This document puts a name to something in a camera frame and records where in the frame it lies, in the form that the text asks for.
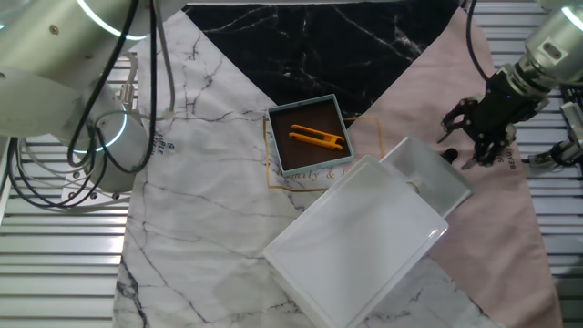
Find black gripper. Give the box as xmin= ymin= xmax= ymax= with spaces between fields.
xmin=436 ymin=67 xmax=550 ymax=171

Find white plastic drawer cabinet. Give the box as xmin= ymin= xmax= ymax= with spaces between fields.
xmin=262 ymin=154 xmax=450 ymax=328

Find orange plastic clip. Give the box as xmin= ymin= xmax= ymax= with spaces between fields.
xmin=288 ymin=123 xmax=346 ymax=151

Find light blue square tray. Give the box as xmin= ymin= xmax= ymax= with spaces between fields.
xmin=266 ymin=93 xmax=355 ymax=179

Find marble pink black tablecloth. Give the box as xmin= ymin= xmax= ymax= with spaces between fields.
xmin=112 ymin=2 xmax=564 ymax=328

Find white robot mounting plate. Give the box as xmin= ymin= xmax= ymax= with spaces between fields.
xmin=61 ymin=152 xmax=133 ymax=204

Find silver cable connector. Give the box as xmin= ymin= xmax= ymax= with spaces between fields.
xmin=527 ymin=140 xmax=583 ymax=168

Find black arm cable with plug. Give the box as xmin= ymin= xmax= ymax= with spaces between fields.
xmin=465 ymin=0 xmax=491 ymax=83

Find small silver camera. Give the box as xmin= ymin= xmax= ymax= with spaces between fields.
xmin=559 ymin=102 xmax=583 ymax=147

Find thick grey robot cable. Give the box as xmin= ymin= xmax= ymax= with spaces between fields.
xmin=118 ymin=52 xmax=140 ymax=113

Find black cable bundle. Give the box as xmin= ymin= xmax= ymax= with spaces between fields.
xmin=6 ymin=0 xmax=177 ymax=210

